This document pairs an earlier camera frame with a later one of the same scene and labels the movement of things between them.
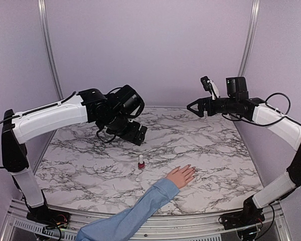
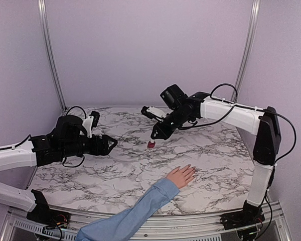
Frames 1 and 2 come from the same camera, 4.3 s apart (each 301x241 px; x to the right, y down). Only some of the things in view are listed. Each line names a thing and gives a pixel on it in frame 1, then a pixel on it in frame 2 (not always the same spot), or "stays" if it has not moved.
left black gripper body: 119,128 → 92,150
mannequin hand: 182,175 stays
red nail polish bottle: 141,164 → 151,145
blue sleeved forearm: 127,225 stays
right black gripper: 201,102 → 163,134
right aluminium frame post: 254,21 stays
